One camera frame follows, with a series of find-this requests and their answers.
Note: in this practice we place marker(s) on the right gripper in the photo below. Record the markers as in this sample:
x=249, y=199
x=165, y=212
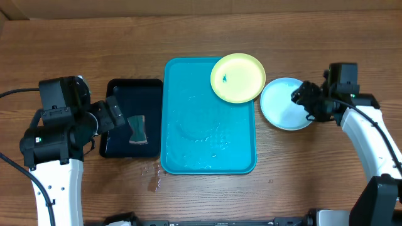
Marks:
x=303, y=96

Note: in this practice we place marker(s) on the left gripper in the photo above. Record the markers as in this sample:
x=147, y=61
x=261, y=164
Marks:
x=100, y=108

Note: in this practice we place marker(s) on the green scrubbing sponge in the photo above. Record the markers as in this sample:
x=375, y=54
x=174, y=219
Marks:
x=137, y=125

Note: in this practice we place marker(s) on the white plate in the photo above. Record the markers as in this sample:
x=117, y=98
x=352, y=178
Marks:
x=277, y=107

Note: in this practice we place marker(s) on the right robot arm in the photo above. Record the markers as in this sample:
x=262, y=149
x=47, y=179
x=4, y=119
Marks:
x=360, y=117

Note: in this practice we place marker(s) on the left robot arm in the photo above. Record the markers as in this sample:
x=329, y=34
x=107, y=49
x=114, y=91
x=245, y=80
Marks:
x=53, y=153

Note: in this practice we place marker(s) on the black tray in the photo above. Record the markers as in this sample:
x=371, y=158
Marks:
x=135, y=97

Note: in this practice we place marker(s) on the teal serving tray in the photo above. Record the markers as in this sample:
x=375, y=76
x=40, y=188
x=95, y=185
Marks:
x=201, y=134

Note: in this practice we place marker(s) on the yellow plate with stain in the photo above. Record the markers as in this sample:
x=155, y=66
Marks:
x=238, y=78

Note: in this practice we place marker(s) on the black mounting rail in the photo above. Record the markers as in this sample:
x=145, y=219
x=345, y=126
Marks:
x=313, y=217

